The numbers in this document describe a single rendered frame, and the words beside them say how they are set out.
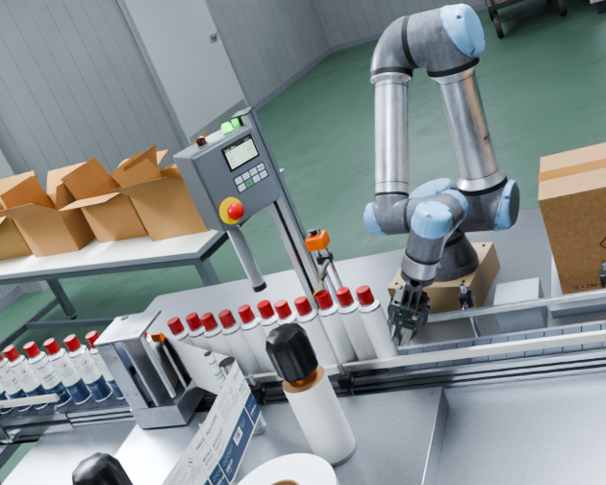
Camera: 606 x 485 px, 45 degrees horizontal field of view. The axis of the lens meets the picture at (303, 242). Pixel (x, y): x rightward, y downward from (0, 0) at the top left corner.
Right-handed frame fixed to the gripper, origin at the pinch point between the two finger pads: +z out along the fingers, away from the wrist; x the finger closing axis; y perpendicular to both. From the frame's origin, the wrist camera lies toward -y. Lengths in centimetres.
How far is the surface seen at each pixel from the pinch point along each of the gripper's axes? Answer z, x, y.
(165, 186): 55, -117, -127
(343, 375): 7.0, -9.9, 9.5
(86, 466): -4, -43, 61
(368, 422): 7.0, -1.6, 21.0
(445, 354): -3.2, 10.2, 4.9
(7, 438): 68, -101, 9
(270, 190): -23.0, -37.3, -10.2
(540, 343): -13.0, 27.5, 4.9
